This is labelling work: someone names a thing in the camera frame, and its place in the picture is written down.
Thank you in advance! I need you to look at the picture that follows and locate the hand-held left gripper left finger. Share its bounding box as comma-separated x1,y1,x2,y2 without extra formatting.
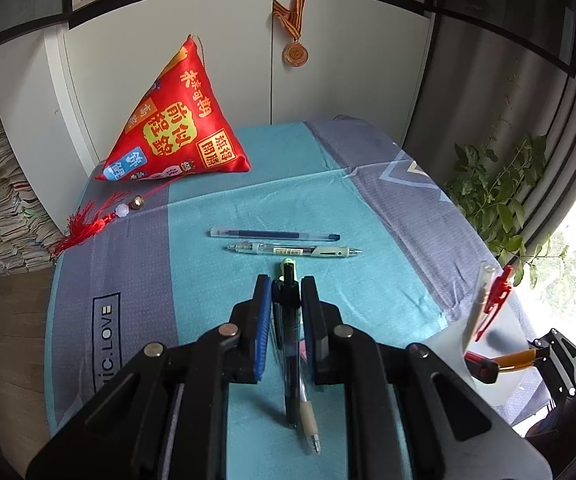
25,274,273,480

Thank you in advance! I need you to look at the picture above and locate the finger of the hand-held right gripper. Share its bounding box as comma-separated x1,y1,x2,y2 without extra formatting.
528,328,576,402

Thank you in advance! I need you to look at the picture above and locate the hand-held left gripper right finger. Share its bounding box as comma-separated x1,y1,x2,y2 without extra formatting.
300,275,543,480

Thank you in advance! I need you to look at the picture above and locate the clear pen with green grip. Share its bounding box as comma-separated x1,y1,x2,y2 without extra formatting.
272,257,303,429

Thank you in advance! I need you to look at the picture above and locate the white pen with beige grip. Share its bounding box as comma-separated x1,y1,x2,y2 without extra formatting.
298,375,321,456

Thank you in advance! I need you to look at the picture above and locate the clear pen with green clip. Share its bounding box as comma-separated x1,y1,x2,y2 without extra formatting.
226,241,363,258

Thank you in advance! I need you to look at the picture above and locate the capped clear blue pen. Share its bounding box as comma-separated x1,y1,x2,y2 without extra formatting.
210,226,341,242

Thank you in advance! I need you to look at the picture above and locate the red white pen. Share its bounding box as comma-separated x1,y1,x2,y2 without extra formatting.
476,265,514,343

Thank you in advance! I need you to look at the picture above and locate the clear pen with white barrel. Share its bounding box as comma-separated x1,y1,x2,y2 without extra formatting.
462,262,494,356

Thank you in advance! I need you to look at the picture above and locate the frosted plastic cup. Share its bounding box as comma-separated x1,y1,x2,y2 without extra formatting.
407,305,524,407

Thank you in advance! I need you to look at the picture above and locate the printed teal grey tablecloth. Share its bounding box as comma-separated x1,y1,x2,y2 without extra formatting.
43,115,553,480

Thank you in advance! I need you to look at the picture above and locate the green leafy plant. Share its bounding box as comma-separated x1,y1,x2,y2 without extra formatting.
442,75,571,291

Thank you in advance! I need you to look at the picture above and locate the red tassel charm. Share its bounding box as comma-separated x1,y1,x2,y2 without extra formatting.
50,191,169,257

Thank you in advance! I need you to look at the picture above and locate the red pyramid pillow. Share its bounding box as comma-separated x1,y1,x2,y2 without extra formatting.
94,34,251,182

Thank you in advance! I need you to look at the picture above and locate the gold medal with striped ribbon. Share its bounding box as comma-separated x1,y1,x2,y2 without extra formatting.
272,0,309,67

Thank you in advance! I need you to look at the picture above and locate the white bookcase cabinet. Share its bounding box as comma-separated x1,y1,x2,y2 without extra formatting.
0,0,436,241

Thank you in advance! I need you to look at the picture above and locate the tall pile of stacked papers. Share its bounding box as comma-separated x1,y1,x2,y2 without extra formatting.
0,57,66,278

